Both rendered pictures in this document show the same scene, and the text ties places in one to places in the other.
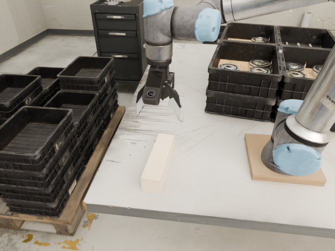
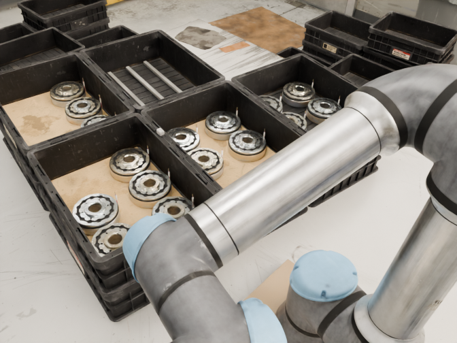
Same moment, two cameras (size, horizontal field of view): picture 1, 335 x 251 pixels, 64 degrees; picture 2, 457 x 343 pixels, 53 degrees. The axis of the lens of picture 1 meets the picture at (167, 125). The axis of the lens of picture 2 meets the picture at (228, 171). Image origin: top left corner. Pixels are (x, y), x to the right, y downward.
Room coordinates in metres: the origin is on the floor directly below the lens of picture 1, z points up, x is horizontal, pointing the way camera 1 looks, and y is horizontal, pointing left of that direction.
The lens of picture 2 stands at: (0.57, 0.11, 1.64)
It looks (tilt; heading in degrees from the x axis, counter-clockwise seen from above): 42 degrees down; 305
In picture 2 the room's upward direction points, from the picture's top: 2 degrees clockwise
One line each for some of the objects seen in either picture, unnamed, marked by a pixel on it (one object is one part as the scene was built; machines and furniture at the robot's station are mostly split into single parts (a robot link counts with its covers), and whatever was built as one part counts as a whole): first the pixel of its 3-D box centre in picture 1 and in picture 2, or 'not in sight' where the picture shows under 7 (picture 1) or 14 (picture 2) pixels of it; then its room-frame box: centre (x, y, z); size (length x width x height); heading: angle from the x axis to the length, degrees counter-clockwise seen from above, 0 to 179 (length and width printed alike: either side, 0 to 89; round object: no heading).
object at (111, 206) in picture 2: (228, 67); (95, 209); (1.22, -0.30, 0.86); 0.10 x 0.10 x 0.01
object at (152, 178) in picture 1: (159, 160); not in sight; (0.70, 0.03, 0.73); 0.24 x 0.06 x 0.06; 168
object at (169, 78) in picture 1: (160, 76); not in sight; (0.72, 0.02, 1.04); 0.09 x 0.08 x 0.12; 168
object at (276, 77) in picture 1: (246, 58); (121, 178); (1.20, -0.37, 0.92); 0.40 x 0.30 x 0.02; 163
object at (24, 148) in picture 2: (250, 34); (55, 97); (1.58, -0.48, 0.92); 0.40 x 0.30 x 0.02; 163
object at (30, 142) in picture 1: (41, 160); not in sight; (1.09, 0.70, 0.37); 0.40 x 0.30 x 0.45; 173
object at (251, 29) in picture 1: (248, 42); (59, 112); (1.58, -0.48, 0.87); 0.40 x 0.30 x 0.11; 163
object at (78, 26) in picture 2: not in sight; (70, 38); (2.80, -1.38, 0.37); 0.40 x 0.30 x 0.45; 83
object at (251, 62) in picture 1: (259, 62); (129, 160); (1.28, -0.46, 0.86); 0.10 x 0.10 x 0.01
